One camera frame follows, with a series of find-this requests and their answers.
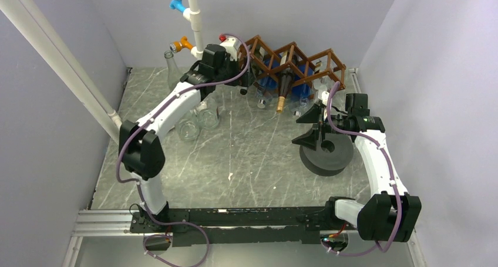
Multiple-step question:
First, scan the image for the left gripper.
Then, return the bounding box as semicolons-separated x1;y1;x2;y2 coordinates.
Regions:
215;55;257;88

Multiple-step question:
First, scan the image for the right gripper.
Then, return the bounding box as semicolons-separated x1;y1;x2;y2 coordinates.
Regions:
292;103;351;150

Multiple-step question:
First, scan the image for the green bottle grey cap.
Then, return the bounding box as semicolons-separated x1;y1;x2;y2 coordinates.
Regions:
240;60;261;95

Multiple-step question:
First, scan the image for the large clear bottle white stopper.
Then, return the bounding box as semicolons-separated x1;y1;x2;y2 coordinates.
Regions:
197;97;219;130

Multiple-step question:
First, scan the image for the clear bottle dark label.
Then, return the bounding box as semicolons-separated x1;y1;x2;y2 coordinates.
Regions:
164;50;183;91

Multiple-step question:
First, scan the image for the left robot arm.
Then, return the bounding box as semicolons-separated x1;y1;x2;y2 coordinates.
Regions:
116;38;250;232

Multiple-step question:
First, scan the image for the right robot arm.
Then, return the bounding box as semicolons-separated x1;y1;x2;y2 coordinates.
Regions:
292;91;422;243

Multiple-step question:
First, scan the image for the brown bottle gold foil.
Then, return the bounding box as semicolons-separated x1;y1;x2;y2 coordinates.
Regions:
276;68;295;113

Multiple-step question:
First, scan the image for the brown wooden wine rack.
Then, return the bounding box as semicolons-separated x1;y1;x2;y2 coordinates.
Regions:
245;35;346;91

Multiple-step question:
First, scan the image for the dark grey foam spool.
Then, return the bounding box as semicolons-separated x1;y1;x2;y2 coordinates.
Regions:
300;133;354;177

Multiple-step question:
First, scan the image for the orange tap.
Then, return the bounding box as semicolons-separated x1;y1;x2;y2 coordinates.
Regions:
170;36;193;53

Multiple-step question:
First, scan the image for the white pvc pipe stand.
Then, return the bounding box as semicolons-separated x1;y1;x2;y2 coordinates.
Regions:
183;0;205;59

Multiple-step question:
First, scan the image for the clear glass jar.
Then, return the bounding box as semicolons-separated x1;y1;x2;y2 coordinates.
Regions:
175;110;201;141

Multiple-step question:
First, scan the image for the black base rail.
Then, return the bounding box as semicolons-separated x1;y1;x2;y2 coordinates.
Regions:
129;205;353;247

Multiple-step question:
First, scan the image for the white diagonal frame pipe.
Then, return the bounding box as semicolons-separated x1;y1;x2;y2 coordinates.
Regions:
1;0;122;142

